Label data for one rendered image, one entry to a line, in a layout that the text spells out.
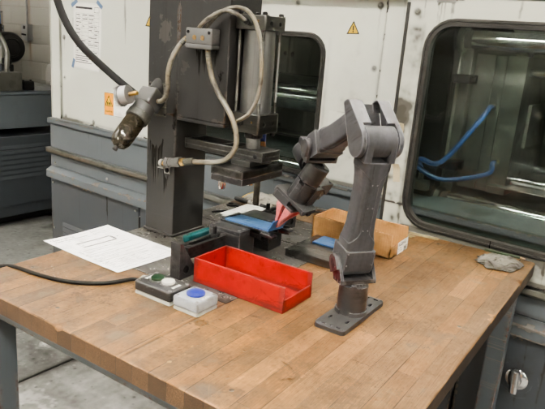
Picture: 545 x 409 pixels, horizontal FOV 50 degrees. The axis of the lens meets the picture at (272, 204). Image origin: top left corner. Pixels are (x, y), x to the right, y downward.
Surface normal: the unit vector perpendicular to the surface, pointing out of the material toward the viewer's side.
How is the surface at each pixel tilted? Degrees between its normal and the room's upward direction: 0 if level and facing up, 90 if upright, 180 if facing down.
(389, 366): 0
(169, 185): 90
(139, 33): 90
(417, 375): 0
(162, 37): 90
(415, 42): 90
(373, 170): 98
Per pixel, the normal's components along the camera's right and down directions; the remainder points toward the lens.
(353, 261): 0.30, 0.41
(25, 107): 0.79, 0.22
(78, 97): -0.61, 0.17
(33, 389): 0.07, -0.96
